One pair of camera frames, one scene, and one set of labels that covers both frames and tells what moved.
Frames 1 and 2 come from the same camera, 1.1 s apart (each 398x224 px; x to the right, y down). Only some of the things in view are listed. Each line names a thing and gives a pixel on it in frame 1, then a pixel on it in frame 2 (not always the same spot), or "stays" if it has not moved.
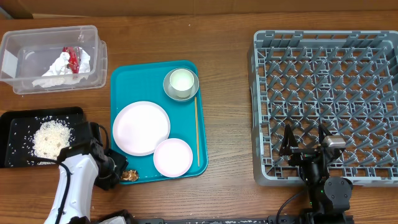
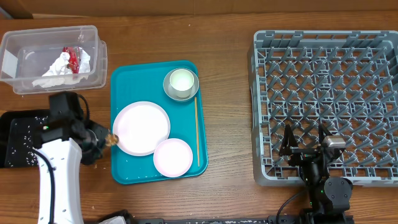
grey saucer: (171, 93) stays
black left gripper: (122, 162) -> (102, 132)
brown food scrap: (130, 175) -> (111, 139)
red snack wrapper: (74, 58) stays
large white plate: (138, 126) stays
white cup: (182, 80) stays
